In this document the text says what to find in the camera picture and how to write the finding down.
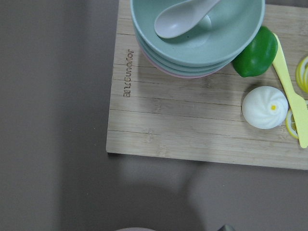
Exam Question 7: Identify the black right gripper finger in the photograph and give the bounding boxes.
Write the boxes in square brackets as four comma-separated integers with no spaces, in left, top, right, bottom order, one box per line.
[218,224,235,231]

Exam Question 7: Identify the lemon slice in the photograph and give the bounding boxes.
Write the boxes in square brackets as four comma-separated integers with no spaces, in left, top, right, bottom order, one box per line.
[285,109,299,139]
[295,57,308,93]

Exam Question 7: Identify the white toy bun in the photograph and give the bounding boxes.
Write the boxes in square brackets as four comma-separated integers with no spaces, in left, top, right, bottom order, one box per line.
[242,86,288,129]

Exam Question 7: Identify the yellow plastic knife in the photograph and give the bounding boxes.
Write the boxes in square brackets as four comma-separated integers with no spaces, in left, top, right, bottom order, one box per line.
[272,33,308,148]

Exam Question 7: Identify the green toy pepper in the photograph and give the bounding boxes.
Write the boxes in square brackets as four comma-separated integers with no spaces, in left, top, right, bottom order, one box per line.
[232,26,278,77]

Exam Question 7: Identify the stacked green bowls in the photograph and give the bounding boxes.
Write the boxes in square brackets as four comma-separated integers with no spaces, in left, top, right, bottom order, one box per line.
[130,0,265,78]

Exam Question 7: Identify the bamboo cutting board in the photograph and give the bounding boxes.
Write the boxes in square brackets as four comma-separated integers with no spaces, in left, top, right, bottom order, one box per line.
[106,0,308,170]

